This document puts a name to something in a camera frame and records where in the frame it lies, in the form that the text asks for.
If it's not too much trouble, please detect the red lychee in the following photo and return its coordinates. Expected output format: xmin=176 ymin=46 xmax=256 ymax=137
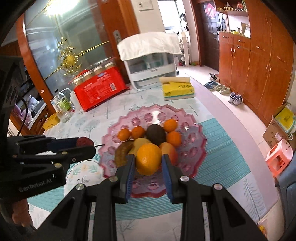
xmin=76 ymin=137 xmax=94 ymax=147

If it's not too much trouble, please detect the brown ripe banana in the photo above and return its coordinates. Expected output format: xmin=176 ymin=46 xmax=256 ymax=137
xmin=114 ymin=140 xmax=133 ymax=168

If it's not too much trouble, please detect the orange tangerine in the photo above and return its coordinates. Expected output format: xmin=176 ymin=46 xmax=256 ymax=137
xmin=166 ymin=131 xmax=182 ymax=148
xmin=131 ymin=126 xmax=145 ymax=140
xmin=163 ymin=119 xmax=178 ymax=133
xmin=117 ymin=128 xmax=131 ymax=142

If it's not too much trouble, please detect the yellow pear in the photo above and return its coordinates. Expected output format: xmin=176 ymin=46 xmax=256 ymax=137
xmin=128 ymin=138 xmax=151 ymax=156

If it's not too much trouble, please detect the small yellow kumquat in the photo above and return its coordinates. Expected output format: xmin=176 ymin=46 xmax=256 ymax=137
xmin=135 ymin=143 xmax=162 ymax=176

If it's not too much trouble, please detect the dark avocado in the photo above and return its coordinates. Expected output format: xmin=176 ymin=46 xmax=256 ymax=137
xmin=146 ymin=124 xmax=167 ymax=146

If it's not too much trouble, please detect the red apple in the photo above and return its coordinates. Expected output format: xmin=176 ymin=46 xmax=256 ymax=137
xmin=159 ymin=142 xmax=178 ymax=166

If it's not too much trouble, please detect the white floral plate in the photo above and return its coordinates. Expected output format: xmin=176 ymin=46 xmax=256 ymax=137
xmin=64 ymin=159 xmax=105 ymax=196

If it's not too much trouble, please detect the tree pattern tablecloth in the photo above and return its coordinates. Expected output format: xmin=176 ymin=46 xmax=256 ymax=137
xmin=47 ymin=87 xmax=282 ymax=240

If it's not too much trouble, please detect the small yellow box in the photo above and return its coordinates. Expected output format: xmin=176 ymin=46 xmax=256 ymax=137
xmin=43 ymin=113 xmax=60 ymax=130

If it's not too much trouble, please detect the clear drinking glass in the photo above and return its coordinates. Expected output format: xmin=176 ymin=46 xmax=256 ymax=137
xmin=57 ymin=108 xmax=72 ymax=123

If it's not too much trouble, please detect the white squeeze bottle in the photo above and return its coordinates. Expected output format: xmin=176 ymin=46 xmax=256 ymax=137
xmin=70 ymin=91 xmax=82 ymax=110

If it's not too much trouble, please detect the clear plastic bottle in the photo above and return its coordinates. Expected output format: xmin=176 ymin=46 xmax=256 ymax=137
xmin=57 ymin=92 xmax=71 ymax=111

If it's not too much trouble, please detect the teal striped placemat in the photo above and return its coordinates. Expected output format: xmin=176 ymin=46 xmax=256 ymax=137
xmin=29 ymin=118 xmax=253 ymax=225

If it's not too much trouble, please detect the blue chair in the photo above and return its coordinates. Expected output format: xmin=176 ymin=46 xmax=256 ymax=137
xmin=276 ymin=159 xmax=296 ymax=229

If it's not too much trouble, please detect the pink plastic fruit bowl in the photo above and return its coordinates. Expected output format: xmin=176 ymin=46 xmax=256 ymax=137
xmin=99 ymin=104 xmax=207 ymax=198

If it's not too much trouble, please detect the red packaged box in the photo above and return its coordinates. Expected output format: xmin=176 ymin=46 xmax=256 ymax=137
xmin=74 ymin=67 xmax=128 ymax=112

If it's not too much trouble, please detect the pink plastic stool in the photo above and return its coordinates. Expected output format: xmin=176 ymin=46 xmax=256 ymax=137
xmin=265 ymin=139 xmax=293 ymax=178

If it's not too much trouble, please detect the cardboard box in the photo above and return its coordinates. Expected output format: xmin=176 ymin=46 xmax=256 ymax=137
xmin=263 ymin=102 xmax=295 ymax=152

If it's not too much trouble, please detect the glass sliding door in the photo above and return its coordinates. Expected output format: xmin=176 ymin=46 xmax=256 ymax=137
xmin=16 ymin=1 xmax=139 ymax=111

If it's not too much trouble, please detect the yellow tissue pack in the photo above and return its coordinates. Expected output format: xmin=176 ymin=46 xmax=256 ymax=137
xmin=159 ymin=77 xmax=195 ymax=100

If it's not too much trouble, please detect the white appliance with cloth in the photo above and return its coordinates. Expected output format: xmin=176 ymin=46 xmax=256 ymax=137
xmin=117 ymin=32 xmax=181 ymax=91

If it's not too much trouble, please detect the wooden cabinet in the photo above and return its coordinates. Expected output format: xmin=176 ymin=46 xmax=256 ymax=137
xmin=219 ymin=1 xmax=294 ymax=125

